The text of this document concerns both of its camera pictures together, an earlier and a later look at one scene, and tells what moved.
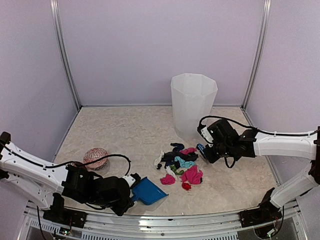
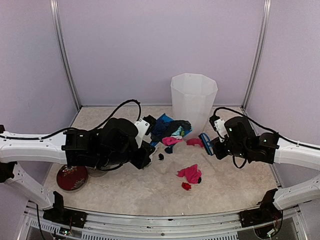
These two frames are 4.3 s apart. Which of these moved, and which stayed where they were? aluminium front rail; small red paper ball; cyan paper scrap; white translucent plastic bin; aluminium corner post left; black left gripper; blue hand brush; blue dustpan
Moved: blue hand brush; black left gripper; cyan paper scrap; blue dustpan
Stayed: aluminium corner post left; small red paper ball; aluminium front rail; white translucent plastic bin
